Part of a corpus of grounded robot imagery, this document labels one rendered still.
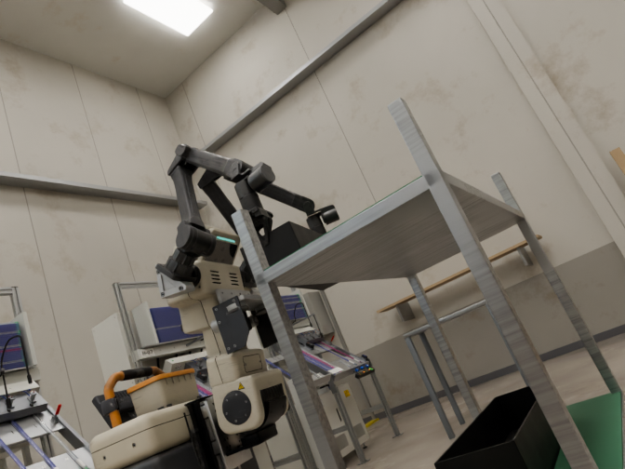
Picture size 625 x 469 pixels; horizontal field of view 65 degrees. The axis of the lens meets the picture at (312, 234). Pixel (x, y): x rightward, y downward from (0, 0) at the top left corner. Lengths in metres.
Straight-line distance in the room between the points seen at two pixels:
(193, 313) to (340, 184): 5.55
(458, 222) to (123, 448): 1.24
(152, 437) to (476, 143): 5.54
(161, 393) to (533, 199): 5.18
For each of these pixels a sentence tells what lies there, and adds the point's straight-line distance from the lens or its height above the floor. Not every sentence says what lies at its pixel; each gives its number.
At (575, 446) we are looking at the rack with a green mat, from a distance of 0.87.
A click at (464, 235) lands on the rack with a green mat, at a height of 0.82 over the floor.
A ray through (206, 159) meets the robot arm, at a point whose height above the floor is 1.49.
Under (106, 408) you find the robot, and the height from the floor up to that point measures 0.89.
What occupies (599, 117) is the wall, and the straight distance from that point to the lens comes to 6.38.
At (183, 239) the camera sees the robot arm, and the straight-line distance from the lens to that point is 1.55.
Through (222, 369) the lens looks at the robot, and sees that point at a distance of 1.66.
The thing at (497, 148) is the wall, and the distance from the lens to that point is 6.44.
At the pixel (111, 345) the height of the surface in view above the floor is 1.52.
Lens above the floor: 0.68
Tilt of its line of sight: 16 degrees up
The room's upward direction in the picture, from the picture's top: 23 degrees counter-clockwise
